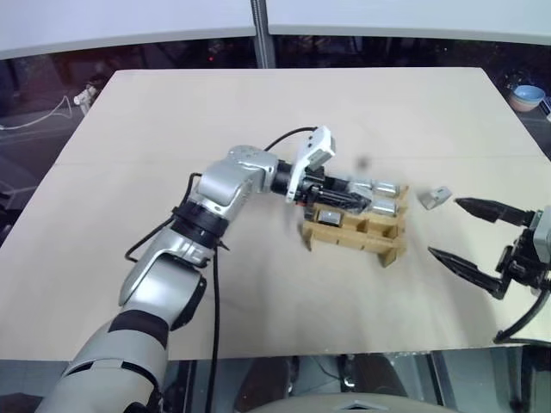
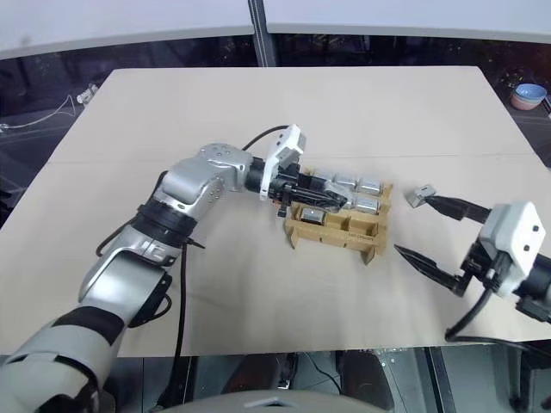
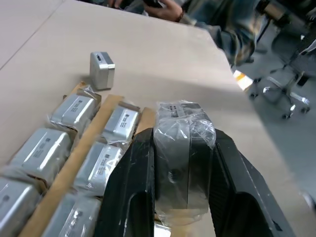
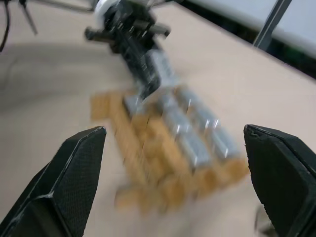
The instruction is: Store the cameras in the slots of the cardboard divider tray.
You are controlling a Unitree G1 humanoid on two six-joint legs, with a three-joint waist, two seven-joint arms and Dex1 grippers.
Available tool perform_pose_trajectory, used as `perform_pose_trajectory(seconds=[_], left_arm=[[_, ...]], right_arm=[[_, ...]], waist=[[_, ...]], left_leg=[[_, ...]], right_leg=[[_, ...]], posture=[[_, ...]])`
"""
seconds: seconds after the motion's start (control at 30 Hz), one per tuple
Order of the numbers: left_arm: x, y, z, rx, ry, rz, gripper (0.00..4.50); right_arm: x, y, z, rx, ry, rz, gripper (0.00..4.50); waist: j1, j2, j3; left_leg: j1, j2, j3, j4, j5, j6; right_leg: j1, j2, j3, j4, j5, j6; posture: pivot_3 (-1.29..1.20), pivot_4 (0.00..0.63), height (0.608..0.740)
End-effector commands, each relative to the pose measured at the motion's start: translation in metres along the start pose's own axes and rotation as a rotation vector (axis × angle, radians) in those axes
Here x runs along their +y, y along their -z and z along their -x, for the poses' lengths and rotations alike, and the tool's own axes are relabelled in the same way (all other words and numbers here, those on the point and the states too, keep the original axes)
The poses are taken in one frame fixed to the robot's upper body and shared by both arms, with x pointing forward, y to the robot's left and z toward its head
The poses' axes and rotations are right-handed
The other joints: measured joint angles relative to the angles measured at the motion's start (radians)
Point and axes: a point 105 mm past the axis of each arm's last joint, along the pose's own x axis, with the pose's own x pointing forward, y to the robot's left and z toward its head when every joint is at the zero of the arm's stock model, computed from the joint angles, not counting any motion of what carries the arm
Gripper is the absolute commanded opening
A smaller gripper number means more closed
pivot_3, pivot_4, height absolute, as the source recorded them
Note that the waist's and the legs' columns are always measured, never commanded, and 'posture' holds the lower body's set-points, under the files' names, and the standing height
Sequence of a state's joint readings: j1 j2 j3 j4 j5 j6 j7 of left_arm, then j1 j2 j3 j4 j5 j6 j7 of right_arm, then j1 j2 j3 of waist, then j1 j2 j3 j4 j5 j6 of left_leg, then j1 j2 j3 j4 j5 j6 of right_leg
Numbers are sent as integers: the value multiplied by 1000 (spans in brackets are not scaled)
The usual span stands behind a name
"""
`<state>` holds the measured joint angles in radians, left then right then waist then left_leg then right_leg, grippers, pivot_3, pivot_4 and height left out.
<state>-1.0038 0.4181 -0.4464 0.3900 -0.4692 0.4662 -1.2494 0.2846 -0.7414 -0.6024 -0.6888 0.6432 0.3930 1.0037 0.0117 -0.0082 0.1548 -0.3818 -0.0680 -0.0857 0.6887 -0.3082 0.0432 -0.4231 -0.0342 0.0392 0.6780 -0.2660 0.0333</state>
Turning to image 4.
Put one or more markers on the grey metal post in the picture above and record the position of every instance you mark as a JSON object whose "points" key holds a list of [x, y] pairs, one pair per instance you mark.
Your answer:
{"points": [[267, 23]]}

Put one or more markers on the white board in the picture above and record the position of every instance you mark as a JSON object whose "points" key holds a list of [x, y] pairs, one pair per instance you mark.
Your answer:
{"points": [[293, 21]]}

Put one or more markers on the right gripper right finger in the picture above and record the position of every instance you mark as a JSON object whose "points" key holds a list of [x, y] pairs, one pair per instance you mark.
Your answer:
{"points": [[284, 172]]}

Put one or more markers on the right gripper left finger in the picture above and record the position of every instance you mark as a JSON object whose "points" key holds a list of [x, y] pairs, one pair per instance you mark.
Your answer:
{"points": [[71, 172]]}

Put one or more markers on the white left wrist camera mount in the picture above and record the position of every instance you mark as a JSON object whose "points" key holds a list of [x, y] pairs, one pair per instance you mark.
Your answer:
{"points": [[105, 11]]}

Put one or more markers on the black stand leg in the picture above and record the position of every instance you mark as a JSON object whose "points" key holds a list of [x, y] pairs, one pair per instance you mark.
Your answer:
{"points": [[27, 16]]}

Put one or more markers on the wooden tray rack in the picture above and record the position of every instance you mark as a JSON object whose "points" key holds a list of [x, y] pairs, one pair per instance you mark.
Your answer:
{"points": [[158, 158]]}

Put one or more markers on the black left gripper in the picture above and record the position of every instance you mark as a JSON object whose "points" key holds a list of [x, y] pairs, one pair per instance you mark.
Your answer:
{"points": [[128, 27]]}

